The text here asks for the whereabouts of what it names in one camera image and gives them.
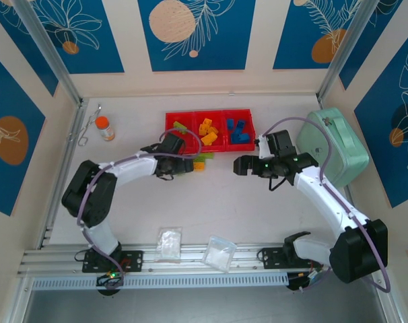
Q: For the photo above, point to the clear plastic zip bag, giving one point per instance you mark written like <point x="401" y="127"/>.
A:
<point x="219" y="254"/>
<point x="169" y="245"/>

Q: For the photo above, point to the blue lego brick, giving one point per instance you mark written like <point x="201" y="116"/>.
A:
<point x="241" y="125"/>
<point x="230" y="124"/>
<point x="236" y="138"/>
<point x="245" y="137"/>

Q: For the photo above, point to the aluminium side rail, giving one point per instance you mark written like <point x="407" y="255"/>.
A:
<point x="76" y="117"/>

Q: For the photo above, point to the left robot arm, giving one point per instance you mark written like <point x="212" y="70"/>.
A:
<point x="89" y="198"/>

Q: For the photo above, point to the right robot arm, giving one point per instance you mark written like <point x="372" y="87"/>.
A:
<point x="325" y="202"/>

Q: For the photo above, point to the mint green zip case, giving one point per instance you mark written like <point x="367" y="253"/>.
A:
<point x="338" y="148"/>

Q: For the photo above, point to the red plastic bin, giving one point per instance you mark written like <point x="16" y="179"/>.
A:
<point x="221" y="141"/>
<point x="187" y="121"/>
<point x="249" y="117"/>

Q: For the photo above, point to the green lego brick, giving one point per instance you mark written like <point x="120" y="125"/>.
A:
<point x="204" y="157"/>
<point x="179" y="127"/>

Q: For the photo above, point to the yellow lego brick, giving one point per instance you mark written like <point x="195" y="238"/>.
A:
<point x="209" y="138"/>
<point x="207" y="122"/>
<point x="203" y="130"/>
<point x="214" y="130"/>
<point x="200" y="166"/>

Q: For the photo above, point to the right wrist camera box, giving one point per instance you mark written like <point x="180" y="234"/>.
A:
<point x="263" y="148"/>

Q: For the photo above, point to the long aluminium base rail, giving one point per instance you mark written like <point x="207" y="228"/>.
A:
<point x="192" y="255"/>

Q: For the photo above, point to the aluminium frame post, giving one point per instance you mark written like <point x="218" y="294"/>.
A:
<point x="353" y="47"/>
<point x="47" y="47"/>

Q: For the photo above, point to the orange capped small bottle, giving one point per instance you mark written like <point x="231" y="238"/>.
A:
<point x="105" y="128"/>

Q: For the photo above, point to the grey metal panel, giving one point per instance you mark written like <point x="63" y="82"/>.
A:
<point x="204" y="307"/>

